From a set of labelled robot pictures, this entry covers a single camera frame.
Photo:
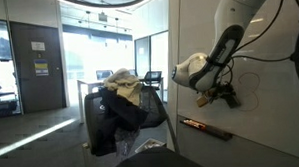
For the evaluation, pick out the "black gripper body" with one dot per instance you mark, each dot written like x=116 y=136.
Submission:
x=220 y=91

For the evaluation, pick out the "grey felt whiteboard eraser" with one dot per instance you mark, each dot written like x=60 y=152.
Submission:
x=233 y=101

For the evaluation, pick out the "white cloth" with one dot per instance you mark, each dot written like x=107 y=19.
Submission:
x=123 y=84

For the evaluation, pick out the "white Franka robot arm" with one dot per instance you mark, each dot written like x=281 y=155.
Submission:
x=237 y=10

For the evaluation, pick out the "black backed whiteboard eraser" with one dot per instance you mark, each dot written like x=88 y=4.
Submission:
x=216 y=131

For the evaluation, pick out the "red whiteboard marker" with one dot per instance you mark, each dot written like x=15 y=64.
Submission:
x=200 y=127

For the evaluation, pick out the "orange whiteboard marker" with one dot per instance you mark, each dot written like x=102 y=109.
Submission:
x=196 y=124

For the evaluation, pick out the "black mesh office chair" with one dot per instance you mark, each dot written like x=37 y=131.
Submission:
x=133 y=72
x=104 y=74

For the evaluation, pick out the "grey office chair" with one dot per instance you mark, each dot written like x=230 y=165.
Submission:
x=92 y=122

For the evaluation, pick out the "glass partition door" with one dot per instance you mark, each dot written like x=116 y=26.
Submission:
x=158 y=53

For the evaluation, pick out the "cardboard box with books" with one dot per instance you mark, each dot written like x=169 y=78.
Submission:
x=150 y=145

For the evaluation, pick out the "dark jacket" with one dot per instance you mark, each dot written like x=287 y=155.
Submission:
x=124 y=117

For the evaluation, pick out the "patterned grey garment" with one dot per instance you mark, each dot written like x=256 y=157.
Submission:
x=126 y=142

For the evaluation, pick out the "hanging ceiling sign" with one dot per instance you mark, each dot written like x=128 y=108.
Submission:
x=102 y=17

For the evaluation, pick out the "blue yellow poster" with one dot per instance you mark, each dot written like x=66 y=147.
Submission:
x=41 y=68

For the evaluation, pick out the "white notice paper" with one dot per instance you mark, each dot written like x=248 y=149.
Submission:
x=37 y=46

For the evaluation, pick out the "dark door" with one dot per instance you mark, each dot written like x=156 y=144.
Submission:
x=26 y=91

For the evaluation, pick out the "black bin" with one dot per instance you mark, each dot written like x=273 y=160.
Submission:
x=3 y=108

